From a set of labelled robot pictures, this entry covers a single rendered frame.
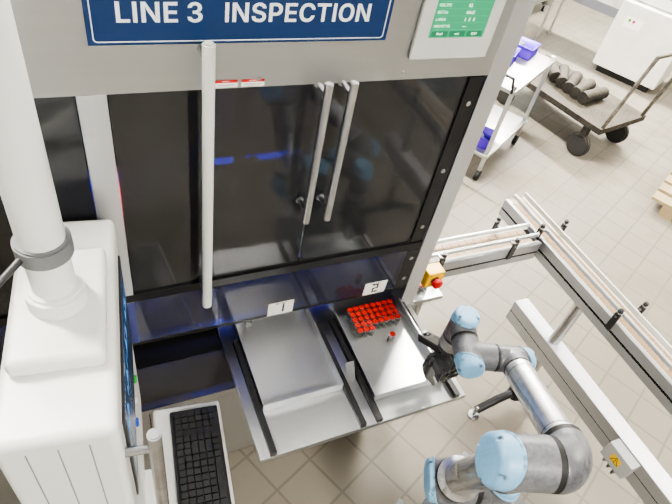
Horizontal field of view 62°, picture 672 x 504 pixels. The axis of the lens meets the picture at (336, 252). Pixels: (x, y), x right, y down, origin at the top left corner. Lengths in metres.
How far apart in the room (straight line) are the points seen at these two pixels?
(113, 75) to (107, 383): 0.56
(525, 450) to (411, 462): 1.56
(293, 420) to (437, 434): 1.26
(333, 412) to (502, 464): 0.69
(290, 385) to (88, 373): 0.88
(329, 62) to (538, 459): 0.93
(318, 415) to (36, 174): 1.15
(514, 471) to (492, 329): 2.20
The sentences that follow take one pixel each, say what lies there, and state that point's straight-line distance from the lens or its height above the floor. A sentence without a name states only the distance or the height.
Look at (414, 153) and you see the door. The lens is 1.56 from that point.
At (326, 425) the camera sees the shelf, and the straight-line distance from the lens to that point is 1.74.
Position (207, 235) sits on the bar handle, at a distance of 1.35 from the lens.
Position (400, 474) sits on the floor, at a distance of 2.72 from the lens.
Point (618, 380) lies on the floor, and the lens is 3.56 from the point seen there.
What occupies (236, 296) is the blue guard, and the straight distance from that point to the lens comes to 1.67.
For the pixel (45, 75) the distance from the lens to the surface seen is 1.16.
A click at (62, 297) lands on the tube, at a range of 1.04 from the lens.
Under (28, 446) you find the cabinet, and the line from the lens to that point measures 0.99.
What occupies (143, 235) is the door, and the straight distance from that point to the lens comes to 1.43.
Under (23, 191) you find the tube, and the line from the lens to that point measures 0.88.
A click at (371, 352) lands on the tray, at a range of 1.90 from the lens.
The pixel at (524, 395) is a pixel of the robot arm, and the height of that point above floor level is 1.29.
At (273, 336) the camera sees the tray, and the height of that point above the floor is 0.88.
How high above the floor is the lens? 2.40
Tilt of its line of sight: 44 degrees down
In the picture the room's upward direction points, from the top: 13 degrees clockwise
